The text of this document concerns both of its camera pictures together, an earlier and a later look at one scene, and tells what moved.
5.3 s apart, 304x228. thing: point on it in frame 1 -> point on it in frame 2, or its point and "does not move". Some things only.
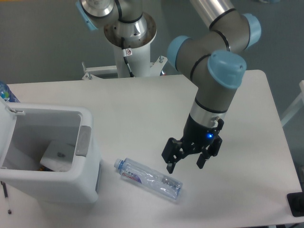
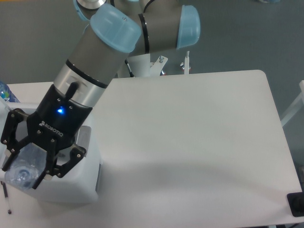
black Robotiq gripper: [196, 137] -> [54, 126]
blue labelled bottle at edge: [6, 93] does not move
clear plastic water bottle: [148, 178] -> [27, 168]
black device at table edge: [296, 202] does not move
